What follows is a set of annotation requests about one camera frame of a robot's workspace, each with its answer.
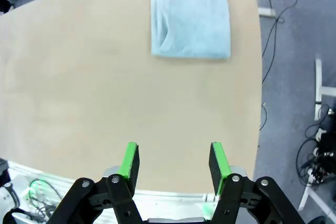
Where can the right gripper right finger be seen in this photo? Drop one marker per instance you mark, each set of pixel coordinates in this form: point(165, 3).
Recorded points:
point(223, 166)

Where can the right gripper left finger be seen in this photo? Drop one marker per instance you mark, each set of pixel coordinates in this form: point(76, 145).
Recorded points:
point(126, 166)

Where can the light blue terry towel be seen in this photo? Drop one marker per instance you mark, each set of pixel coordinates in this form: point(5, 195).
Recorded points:
point(191, 24)

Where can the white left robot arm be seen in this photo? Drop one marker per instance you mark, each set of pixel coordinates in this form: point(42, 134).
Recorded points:
point(8, 195)

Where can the white desk foot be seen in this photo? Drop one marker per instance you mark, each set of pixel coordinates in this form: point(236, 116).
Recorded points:
point(304, 197)
point(318, 82)

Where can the white power strip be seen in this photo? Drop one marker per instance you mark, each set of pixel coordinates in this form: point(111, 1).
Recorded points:
point(312, 174)

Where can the black computer box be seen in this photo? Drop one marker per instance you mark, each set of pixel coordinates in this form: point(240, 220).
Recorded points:
point(328, 142)

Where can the black round floor base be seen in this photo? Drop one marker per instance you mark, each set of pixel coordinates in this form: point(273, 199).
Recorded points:
point(316, 221)

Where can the white slatted mounting frame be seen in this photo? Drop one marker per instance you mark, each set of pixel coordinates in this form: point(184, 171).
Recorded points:
point(162, 203)

